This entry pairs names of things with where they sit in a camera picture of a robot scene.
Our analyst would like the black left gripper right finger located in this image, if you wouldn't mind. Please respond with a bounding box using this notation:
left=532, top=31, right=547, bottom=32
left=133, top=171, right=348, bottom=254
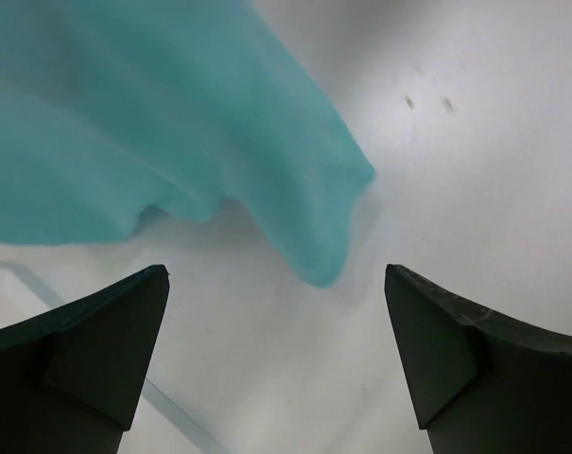
left=385, top=264, right=572, bottom=454

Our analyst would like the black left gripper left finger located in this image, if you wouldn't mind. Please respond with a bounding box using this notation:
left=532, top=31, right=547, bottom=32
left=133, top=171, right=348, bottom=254
left=0, top=265, right=169, bottom=454

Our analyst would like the teal t shirt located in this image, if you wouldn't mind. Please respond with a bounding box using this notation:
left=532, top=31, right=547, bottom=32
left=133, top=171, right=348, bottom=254
left=0, top=1, right=374, bottom=287

